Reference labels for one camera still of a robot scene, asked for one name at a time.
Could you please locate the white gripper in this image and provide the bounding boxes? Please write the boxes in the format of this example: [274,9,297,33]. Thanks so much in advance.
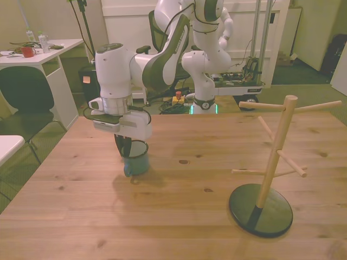
[113,112,153,158]

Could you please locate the blue enamel mug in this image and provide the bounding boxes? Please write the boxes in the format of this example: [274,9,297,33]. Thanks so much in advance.
[123,140,150,178]

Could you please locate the red mug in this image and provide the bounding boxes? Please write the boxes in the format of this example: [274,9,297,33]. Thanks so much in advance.
[20,46,36,59]

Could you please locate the wooden mug tree black base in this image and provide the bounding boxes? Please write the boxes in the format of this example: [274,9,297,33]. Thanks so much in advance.
[228,95,343,238]

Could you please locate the yellow emergency stop box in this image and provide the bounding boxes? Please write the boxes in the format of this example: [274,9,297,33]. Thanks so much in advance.
[171,91,186,106]

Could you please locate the black bin with sticky note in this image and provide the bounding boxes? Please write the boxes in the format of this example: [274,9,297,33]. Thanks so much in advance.
[78,64,101,101]

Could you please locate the black plastic chair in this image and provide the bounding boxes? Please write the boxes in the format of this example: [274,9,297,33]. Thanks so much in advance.
[0,66,68,165]

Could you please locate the small white table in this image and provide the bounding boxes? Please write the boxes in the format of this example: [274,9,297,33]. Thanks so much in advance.
[0,134,25,167]

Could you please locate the white desk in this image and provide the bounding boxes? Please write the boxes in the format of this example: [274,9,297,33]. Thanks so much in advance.
[0,38,85,130]

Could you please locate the black tripod stand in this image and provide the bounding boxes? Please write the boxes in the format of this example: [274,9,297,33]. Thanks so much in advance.
[67,0,96,66]

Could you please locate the white mobile cart with electronics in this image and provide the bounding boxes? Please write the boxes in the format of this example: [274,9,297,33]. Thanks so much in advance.
[205,0,275,112]

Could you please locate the cardboard box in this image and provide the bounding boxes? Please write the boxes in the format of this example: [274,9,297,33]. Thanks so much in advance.
[275,50,298,67]

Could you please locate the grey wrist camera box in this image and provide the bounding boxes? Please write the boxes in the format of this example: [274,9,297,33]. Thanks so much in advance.
[92,120,121,134]

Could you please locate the black floor cable bundle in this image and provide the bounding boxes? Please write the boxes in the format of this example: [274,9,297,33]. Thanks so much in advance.
[158,101,191,115]

